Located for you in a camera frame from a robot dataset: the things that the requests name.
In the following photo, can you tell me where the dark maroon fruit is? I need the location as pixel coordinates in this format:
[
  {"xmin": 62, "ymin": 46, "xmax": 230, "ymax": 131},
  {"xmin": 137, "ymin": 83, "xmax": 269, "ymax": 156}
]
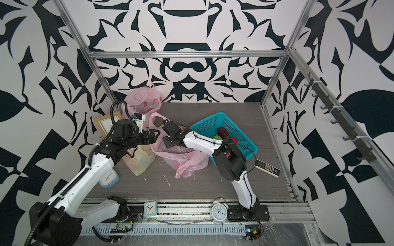
[{"xmin": 217, "ymin": 127, "xmax": 229, "ymax": 139}]

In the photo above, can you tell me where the white slotted cable duct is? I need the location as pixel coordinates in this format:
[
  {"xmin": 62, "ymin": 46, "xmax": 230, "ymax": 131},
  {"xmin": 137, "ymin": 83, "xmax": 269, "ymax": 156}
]
[{"xmin": 95, "ymin": 224, "xmax": 246, "ymax": 236}]

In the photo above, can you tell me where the wall hook rail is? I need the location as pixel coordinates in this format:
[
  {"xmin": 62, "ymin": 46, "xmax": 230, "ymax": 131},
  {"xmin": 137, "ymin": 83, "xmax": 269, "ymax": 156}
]
[{"xmin": 305, "ymin": 79, "xmax": 377, "ymax": 163}]

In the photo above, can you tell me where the grey calculator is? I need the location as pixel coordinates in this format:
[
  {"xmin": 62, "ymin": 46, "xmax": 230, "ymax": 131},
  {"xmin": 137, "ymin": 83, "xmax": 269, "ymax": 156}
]
[{"xmin": 255, "ymin": 159, "xmax": 281, "ymax": 178}]

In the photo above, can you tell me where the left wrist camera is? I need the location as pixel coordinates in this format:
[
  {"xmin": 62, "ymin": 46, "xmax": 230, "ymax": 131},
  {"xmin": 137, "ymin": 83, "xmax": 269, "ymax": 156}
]
[{"xmin": 132, "ymin": 113, "xmax": 146, "ymax": 133}]

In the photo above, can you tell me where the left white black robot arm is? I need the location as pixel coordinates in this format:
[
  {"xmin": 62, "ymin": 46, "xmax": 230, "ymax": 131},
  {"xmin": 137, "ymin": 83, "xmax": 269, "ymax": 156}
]
[{"xmin": 25, "ymin": 119, "xmax": 160, "ymax": 246}]

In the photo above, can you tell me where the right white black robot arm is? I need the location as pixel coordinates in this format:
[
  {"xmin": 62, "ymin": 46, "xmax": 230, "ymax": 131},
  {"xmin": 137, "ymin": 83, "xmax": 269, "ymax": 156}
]
[{"xmin": 163, "ymin": 120, "xmax": 260, "ymax": 217}]

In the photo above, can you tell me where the left circuit board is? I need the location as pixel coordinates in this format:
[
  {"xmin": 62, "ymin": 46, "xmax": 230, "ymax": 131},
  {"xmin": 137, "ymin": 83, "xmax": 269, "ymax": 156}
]
[{"xmin": 110, "ymin": 221, "xmax": 134, "ymax": 234}]

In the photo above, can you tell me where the teal plastic basket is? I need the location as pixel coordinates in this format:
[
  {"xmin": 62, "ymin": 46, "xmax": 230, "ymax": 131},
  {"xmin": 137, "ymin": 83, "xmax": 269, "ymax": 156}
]
[{"xmin": 191, "ymin": 112, "xmax": 258, "ymax": 160}]

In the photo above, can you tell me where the small pink plastic bag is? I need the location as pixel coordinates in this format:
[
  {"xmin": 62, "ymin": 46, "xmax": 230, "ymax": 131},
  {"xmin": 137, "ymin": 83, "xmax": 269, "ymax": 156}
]
[{"xmin": 148, "ymin": 113, "xmax": 209, "ymax": 178}]

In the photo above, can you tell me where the circuit board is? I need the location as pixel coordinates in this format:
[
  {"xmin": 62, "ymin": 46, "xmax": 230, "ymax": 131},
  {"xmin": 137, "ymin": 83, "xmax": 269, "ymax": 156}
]
[
  {"xmin": 246, "ymin": 225, "xmax": 264, "ymax": 241},
  {"xmin": 110, "ymin": 221, "xmax": 134, "ymax": 234}
]

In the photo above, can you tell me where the round red apple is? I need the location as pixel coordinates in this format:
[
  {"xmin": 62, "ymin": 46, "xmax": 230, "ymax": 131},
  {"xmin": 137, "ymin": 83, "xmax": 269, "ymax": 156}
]
[{"xmin": 230, "ymin": 137, "xmax": 238, "ymax": 144}]

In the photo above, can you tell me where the large pink plastic bag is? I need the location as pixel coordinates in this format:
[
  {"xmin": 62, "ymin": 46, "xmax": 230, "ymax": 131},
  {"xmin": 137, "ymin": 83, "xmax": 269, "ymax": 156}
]
[{"xmin": 124, "ymin": 85, "xmax": 163, "ymax": 128}]

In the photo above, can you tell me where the wooden picture frame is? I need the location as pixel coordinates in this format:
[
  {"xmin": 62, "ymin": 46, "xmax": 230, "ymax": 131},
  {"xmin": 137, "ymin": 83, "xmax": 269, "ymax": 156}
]
[{"xmin": 94, "ymin": 114, "xmax": 113, "ymax": 137}]

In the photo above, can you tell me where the black corrugated cable hose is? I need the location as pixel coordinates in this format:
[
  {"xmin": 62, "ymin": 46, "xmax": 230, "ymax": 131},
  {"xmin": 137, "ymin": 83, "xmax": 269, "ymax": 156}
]
[{"xmin": 24, "ymin": 99, "xmax": 133, "ymax": 246}]

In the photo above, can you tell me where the small teal square clock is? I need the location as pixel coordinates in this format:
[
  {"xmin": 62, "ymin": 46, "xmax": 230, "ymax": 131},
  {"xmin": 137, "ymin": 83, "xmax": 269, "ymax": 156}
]
[{"xmin": 143, "ymin": 201, "xmax": 158, "ymax": 218}]

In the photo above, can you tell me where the yellow plastic bag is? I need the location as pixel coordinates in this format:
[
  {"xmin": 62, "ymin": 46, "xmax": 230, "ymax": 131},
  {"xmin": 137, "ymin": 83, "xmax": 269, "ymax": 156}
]
[{"xmin": 122, "ymin": 145, "xmax": 156, "ymax": 176}]

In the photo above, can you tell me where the blue square timer clock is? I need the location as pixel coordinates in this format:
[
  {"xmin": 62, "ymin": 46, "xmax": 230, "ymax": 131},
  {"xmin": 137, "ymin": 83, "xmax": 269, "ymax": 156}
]
[{"xmin": 99, "ymin": 169, "xmax": 120, "ymax": 189}]

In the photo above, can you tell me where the round silver alarm clock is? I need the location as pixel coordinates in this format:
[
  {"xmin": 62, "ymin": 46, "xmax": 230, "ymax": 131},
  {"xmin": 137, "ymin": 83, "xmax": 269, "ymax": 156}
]
[{"xmin": 210, "ymin": 200, "xmax": 229, "ymax": 224}]

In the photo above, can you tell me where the right circuit board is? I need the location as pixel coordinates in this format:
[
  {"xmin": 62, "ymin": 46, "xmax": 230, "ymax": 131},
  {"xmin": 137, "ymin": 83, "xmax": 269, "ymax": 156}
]
[{"xmin": 246, "ymin": 225, "xmax": 264, "ymax": 241}]

